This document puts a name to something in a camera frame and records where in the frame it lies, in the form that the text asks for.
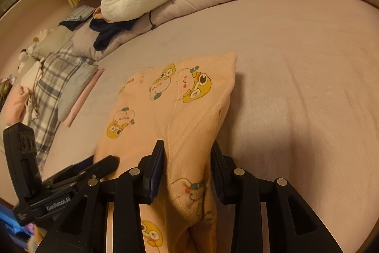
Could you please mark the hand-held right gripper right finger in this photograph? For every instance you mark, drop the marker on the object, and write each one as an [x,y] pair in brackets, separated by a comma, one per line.
[217,179]

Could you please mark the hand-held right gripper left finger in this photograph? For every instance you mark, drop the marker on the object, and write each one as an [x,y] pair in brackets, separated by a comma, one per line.
[153,173]

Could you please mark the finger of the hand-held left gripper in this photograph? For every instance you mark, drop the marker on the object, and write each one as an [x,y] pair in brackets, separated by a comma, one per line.
[100,167]

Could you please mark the peach cartoon print garment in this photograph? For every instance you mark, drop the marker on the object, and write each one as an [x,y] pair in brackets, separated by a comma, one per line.
[148,122]

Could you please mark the blue patterned cloth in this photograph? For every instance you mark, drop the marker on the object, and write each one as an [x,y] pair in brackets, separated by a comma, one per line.
[6,217]

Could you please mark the pink pillow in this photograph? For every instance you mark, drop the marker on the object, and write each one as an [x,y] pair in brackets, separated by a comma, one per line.
[16,104]

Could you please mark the folded pink cloth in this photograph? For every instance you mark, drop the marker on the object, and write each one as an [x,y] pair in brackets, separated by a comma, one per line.
[86,93]

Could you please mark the plaid pillow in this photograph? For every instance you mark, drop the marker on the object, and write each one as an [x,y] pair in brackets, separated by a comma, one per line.
[53,75]

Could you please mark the small white plush toy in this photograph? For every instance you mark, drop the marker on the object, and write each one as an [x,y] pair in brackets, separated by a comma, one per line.
[25,59]

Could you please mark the grey green pillow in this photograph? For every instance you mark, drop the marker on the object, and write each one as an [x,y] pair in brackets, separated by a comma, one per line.
[53,41]

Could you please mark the dark navy garment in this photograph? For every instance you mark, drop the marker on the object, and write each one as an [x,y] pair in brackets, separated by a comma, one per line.
[103,36]

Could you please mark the bed with pink sheet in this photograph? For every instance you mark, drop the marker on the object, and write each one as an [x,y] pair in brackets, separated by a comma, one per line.
[296,63]

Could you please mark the folded blue plaid cloth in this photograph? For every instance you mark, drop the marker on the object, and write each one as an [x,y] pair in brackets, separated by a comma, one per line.
[78,16]

